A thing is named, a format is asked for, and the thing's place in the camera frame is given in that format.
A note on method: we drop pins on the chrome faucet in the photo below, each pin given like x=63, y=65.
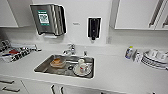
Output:
x=70, y=49

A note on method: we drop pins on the white cup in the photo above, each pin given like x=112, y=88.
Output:
x=82, y=65

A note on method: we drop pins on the black soap dispenser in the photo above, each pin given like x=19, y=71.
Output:
x=93, y=28

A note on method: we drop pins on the white patterned plate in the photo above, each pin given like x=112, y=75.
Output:
x=87, y=70

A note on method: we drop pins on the orange bowl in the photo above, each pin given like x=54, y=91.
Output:
x=57, y=62

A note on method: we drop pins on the white sink base cabinet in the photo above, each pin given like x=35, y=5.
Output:
x=76, y=89

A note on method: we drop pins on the dish soap bottle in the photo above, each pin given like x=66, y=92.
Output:
x=129, y=53

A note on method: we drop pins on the steel sink basin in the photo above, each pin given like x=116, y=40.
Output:
x=43, y=68

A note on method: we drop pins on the steel paper towel dispenser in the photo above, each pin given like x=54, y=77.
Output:
x=46, y=20

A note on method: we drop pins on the small white mug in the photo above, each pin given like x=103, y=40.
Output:
x=138, y=56

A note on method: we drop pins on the white drawer stack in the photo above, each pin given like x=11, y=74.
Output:
x=10, y=86

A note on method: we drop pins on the small wall label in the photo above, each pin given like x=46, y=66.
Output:
x=76, y=23

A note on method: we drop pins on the white wall outlet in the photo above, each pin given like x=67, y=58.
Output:
x=108, y=39

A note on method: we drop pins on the white upper wall cabinet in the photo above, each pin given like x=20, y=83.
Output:
x=11, y=13
x=136, y=13

